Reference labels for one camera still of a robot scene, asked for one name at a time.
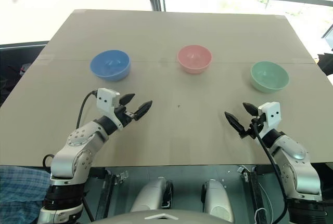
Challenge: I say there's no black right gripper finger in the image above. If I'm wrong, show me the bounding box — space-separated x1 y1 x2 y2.
224 111 247 134
242 102 260 117

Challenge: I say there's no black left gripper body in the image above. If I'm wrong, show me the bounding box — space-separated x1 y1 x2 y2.
114 105 138 129

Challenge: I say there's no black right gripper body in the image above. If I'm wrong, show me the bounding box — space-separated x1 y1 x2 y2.
239 113 266 140

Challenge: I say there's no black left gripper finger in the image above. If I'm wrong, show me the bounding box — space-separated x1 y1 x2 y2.
119 93 136 106
131 100 153 121

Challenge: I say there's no green bowl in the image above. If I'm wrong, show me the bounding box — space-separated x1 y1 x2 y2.
250 61 290 94

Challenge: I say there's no blue bowl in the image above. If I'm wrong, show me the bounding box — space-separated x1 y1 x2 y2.
89 49 131 82

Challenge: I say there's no pink red bowl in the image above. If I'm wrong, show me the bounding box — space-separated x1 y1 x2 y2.
177 45 212 75

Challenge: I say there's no silver right robot leg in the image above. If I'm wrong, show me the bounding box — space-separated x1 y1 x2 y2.
202 179 235 223

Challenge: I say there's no silver robot leg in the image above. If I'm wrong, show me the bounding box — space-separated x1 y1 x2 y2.
130 177 174 213
202 179 235 223

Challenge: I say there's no silver left robot leg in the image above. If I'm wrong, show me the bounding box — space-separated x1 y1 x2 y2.
130 177 174 213

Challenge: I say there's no dark chair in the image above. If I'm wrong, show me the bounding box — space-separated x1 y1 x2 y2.
315 23 333 80

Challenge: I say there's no grey robot torso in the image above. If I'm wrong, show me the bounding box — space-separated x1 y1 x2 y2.
91 209 235 224

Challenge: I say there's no dark cluttered shelf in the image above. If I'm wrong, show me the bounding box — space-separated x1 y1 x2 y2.
0 40 49 108

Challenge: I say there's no blue plaid cloth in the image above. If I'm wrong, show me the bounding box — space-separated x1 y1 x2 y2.
0 165 52 224

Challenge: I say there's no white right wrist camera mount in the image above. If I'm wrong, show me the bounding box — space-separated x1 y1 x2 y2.
257 101 282 136

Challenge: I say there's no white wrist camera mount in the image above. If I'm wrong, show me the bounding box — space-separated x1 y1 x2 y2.
257 101 282 136
96 87 123 131

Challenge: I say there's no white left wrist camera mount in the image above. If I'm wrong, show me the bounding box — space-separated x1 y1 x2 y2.
96 87 123 131

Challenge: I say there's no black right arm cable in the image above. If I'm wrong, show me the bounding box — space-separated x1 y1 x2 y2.
251 118 289 224

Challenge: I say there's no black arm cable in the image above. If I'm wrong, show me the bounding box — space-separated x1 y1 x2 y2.
75 90 99 129
251 118 289 224

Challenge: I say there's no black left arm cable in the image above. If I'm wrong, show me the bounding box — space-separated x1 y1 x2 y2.
75 90 99 129

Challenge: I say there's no black table frame strut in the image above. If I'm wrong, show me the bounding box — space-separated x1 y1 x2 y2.
238 165 269 224
95 167 117 220

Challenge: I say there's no thin white cable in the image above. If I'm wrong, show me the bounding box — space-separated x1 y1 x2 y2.
255 179 270 224

